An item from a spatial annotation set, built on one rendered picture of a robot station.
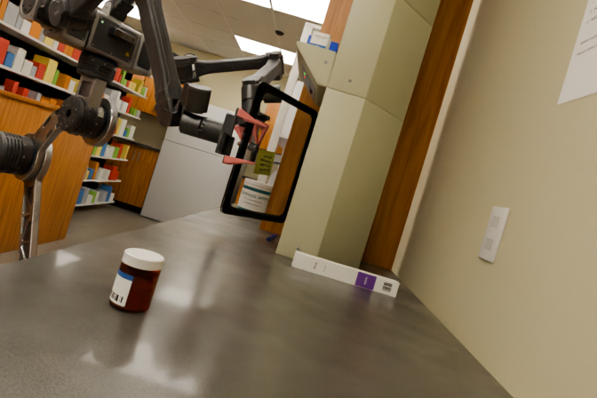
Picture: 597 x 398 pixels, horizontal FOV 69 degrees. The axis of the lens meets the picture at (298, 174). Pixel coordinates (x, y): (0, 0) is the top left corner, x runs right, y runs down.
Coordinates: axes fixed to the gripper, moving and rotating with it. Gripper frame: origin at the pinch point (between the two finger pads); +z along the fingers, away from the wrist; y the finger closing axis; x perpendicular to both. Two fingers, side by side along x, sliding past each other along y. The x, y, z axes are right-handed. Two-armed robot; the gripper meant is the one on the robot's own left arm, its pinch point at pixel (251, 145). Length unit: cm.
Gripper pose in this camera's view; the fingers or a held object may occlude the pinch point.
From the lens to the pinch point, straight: 135.6
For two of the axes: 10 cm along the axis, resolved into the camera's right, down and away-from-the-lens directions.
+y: -8.1, 2.1, 5.5
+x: -5.9, -1.9, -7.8
